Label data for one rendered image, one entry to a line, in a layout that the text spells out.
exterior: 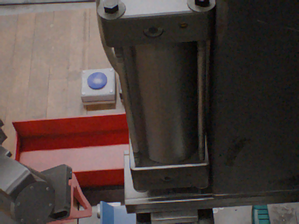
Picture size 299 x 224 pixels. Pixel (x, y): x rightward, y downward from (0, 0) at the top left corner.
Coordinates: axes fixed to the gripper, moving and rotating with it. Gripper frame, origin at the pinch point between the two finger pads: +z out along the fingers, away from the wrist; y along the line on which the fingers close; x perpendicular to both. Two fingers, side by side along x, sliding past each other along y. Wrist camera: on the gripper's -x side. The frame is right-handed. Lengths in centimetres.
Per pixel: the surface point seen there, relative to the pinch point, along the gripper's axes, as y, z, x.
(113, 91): -4.2, 15.0, 30.6
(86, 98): -9.3, 12.9, 29.8
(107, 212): 0.8, 5.9, 1.7
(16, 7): -103, 78, 145
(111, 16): 31.4, -35.2, -1.9
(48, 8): -90, 85, 143
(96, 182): -6.9, 13.1, 11.2
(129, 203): 14.0, -7.4, -4.2
